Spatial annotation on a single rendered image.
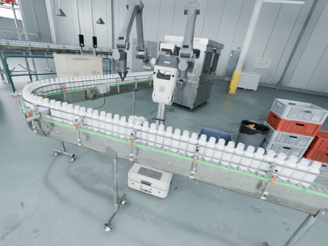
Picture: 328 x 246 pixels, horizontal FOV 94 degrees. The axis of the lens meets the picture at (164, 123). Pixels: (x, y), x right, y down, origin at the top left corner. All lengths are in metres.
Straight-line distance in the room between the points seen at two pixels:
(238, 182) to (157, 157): 0.57
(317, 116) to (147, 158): 2.73
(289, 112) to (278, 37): 10.81
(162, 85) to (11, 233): 1.94
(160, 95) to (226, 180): 0.98
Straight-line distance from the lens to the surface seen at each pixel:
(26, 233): 2.14
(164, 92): 1.60
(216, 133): 1.72
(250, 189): 1.26
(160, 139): 1.11
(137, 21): 1.55
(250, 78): 10.38
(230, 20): 13.14
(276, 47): 13.58
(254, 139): 3.02
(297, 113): 3.13
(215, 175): 1.17
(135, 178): 1.99
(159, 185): 1.92
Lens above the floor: 1.66
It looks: 26 degrees down
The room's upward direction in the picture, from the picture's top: 7 degrees clockwise
